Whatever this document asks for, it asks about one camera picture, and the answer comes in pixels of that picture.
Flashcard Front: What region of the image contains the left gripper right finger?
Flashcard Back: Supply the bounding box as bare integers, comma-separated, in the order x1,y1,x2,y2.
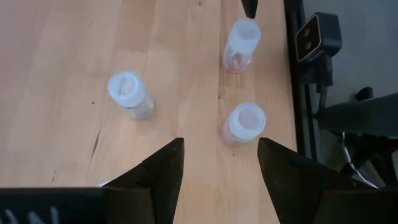
257,137,371,224

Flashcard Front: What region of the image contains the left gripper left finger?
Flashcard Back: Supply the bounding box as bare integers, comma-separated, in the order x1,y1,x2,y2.
104,138,185,224

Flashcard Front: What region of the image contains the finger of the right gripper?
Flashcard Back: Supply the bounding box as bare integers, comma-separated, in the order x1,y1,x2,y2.
241,0,259,19

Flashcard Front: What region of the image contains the small clear vial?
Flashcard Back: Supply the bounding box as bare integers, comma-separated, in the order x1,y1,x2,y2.
107,70,155,121
222,102,267,146
222,17,262,74

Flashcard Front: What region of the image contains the black office chair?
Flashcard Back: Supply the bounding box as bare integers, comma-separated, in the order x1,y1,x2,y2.
317,86,398,187

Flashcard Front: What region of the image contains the black table-level camera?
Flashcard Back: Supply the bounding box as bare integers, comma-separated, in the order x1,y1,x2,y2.
294,11,343,65

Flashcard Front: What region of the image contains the black aluminium table frame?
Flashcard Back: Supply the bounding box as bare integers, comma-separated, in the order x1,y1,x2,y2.
283,0,320,162

